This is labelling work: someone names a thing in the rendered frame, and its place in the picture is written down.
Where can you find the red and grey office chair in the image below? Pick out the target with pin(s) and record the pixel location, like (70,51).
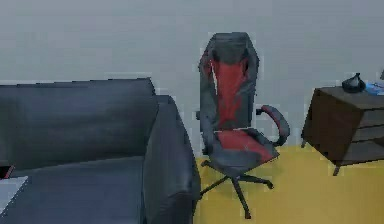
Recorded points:
(230,100)

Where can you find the black round vase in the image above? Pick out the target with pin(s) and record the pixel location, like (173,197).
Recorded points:
(353,85)

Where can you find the white flat slab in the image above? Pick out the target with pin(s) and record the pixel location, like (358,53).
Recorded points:
(9,191)

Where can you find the dark brown chest of drawers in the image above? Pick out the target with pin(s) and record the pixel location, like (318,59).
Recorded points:
(336,123)

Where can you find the blue book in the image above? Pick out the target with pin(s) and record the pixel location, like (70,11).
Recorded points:
(376,88)

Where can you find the dark grey sofa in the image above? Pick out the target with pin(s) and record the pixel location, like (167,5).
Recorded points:
(86,133)

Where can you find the red and black object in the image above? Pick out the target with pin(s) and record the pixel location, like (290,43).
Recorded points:
(6,171)

